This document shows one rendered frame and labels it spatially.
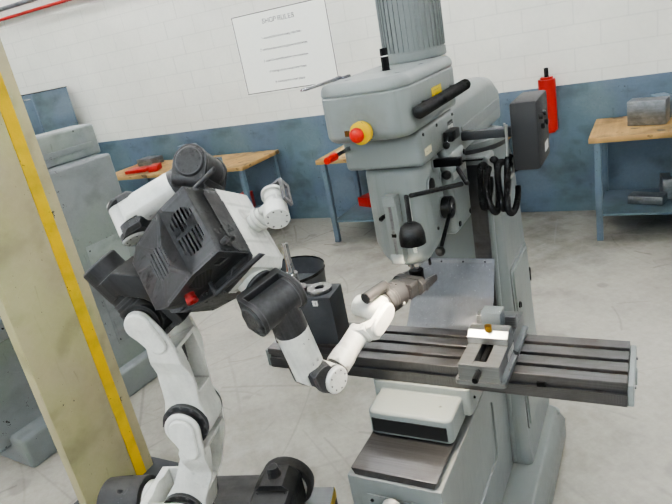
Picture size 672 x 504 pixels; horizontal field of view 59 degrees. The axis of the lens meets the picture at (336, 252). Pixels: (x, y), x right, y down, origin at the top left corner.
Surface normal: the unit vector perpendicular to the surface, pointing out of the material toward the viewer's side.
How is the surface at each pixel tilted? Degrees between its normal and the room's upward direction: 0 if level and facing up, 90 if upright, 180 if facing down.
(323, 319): 90
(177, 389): 90
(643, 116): 90
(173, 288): 75
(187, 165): 62
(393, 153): 90
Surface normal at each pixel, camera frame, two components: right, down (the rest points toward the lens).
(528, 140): -0.44, 0.39
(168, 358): -0.17, 0.37
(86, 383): 0.88, 0.00
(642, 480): -0.18, -0.92
